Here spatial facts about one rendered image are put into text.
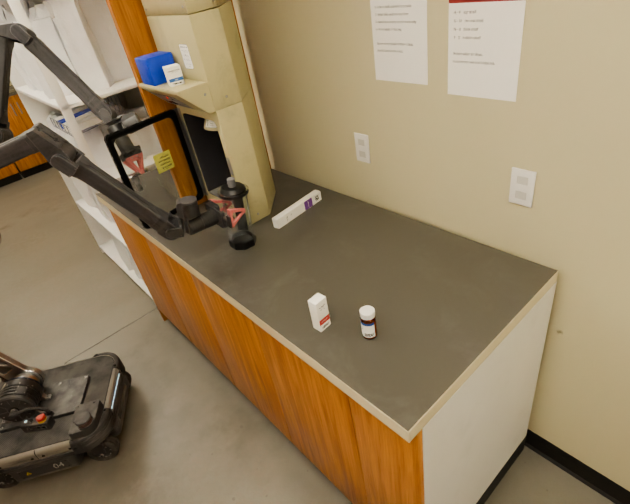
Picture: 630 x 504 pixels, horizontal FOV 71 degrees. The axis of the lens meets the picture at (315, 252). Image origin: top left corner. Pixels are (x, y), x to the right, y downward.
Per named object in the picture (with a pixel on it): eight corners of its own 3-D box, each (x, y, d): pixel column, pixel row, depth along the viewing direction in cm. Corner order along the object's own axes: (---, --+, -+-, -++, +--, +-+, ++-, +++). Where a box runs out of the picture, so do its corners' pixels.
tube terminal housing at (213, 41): (253, 182, 213) (205, 2, 169) (295, 200, 191) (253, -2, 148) (209, 204, 201) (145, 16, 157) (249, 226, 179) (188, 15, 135)
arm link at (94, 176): (55, 150, 133) (45, 165, 124) (66, 137, 131) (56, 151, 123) (174, 230, 156) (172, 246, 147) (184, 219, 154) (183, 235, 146)
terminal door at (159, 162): (204, 197, 196) (174, 107, 173) (145, 230, 179) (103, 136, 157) (203, 197, 197) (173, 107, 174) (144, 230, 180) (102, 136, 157)
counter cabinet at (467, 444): (246, 268, 319) (210, 151, 268) (523, 449, 182) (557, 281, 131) (163, 319, 287) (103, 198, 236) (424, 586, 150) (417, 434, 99)
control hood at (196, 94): (174, 101, 174) (165, 75, 168) (216, 111, 152) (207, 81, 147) (147, 110, 169) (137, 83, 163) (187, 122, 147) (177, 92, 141)
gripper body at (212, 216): (209, 201, 157) (191, 209, 153) (224, 210, 151) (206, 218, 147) (213, 217, 161) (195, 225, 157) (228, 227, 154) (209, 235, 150)
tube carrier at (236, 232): (246, 229, 174) (236, 180, 162) (262, 239, 167) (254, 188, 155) (223, 241, 168) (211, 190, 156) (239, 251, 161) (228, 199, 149)
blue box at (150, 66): (167, 76, 166) (159, 50, 161) (180, 78, 159) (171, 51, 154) (143, 84, 161) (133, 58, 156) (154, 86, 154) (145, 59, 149)
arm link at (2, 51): (0, 23, 164) (-16, 14, 154) (39, 32, 166) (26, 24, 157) (-9, 144, 172) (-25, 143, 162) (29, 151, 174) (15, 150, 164)
